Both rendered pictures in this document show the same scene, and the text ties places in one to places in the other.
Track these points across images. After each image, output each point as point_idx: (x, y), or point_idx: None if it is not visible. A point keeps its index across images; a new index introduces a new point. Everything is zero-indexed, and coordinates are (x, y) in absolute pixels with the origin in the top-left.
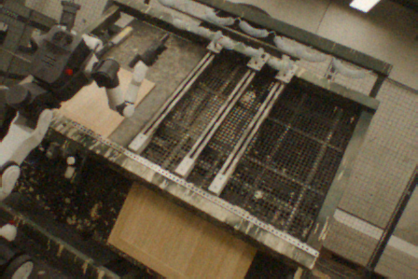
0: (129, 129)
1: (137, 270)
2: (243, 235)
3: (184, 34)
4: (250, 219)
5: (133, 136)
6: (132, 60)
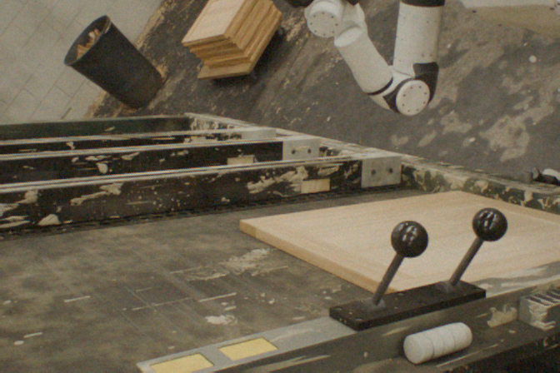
0: (384, 199)
1: None
2: None
3: None
4: (239, 123)
5: (377, 192)
6: None
